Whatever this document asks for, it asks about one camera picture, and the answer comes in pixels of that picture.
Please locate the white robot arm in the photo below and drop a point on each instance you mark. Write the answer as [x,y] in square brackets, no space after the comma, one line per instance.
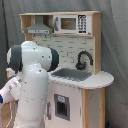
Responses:
[29,85]

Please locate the wooden toy kitchen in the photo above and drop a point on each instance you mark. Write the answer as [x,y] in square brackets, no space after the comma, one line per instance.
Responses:
[59,62]

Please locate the black toy faucet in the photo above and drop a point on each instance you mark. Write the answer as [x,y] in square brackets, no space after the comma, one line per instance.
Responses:
[80,64]

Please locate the grey toy sink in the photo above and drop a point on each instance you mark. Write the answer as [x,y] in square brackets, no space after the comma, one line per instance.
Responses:
[71,74]

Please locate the ice dispenser panel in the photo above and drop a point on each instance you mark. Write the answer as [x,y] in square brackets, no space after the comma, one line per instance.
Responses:
[62,107]

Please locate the toy microwave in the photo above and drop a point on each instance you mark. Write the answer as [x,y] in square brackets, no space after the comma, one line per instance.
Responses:
[73,24]

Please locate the grey range hood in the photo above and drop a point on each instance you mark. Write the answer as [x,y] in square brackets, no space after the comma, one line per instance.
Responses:
[39,27]

